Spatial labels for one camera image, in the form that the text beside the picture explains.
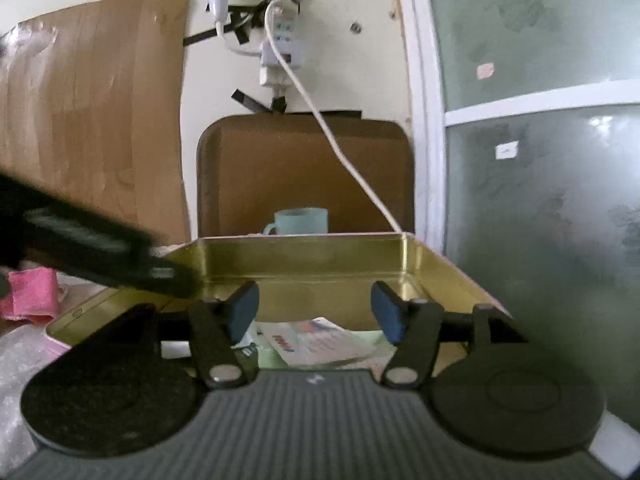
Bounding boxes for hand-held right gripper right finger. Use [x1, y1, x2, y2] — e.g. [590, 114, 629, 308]
[370, 280, 502, 391]

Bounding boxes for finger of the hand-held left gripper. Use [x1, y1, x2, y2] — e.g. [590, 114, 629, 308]
[20, 200, 202, 301]

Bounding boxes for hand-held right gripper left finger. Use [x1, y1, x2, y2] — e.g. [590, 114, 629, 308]
[120, 280, 261, 391]

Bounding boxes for white printed packet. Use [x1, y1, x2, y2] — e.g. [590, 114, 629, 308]
[260, 316, 386, 367]

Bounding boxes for pink cloth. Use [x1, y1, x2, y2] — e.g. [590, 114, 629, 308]
[0, 267, 62, 323]

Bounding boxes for pink tin box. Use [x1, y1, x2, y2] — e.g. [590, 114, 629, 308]
[162, 231, 516, 378]

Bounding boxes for teal cup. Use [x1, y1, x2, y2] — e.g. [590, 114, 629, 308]
[262, 207, 330, 237]

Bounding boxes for brown cardboard panel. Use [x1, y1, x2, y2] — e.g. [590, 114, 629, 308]
[0, 0, 193, 261]

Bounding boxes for brown chair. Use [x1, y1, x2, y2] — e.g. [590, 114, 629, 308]
[196, 114, 416, 238]

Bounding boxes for grey floral tablecloth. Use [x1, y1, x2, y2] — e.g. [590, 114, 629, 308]
[0, 320, 68, 463]

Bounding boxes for black tape strips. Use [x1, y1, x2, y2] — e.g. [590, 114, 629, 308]
[154, 0, 363, 120]

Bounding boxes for white power strip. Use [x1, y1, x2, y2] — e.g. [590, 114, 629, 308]
[259, 2, 307, 89]

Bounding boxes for frosted glass window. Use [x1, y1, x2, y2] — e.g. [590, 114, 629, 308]
[392, 0, 640, 461]

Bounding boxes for white power cable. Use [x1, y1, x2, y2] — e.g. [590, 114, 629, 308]
[264, 0, 405, 234]

